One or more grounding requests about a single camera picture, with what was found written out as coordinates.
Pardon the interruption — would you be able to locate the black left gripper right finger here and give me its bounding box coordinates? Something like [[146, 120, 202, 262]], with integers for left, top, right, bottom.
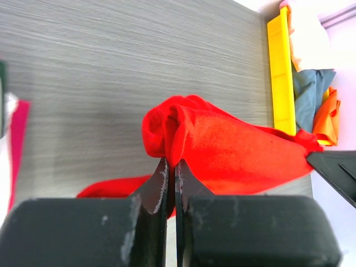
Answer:
[[175, 161, 342, 266]]

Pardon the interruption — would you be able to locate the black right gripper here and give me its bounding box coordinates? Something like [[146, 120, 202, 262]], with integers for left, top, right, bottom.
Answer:
[[306, 150, 355, 207]]

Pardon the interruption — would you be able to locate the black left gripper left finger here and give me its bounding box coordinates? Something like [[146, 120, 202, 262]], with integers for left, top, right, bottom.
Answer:
[[1, 159, 169, 266]]

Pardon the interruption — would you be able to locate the red t shirt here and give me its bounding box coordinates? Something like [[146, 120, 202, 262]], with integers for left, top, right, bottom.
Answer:
[[76, 94, 325, 219]]

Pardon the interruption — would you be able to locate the orange t shirt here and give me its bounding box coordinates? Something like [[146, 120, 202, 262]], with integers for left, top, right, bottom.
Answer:
[[313, 86, 341, 146]]

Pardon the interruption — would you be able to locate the grey t shirt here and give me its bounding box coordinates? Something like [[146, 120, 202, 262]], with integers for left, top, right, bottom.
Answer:
[[292, 67, 336, 133]]

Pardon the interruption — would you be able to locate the pink t shirt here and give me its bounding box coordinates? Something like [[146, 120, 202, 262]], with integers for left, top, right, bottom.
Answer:
[[279, 1, 335, 72]]

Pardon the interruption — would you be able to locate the yellow plastic bin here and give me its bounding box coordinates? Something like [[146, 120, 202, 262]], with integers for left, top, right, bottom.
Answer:
[[266, 6, 333, 147]]

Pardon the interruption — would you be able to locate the folded white t shirt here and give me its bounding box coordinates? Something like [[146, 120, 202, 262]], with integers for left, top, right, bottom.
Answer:
[[1, 92, 18, 224]]

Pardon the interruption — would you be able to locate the right aluminium corner post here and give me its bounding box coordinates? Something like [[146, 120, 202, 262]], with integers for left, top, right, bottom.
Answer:
[[320, 5, 356, 29]]

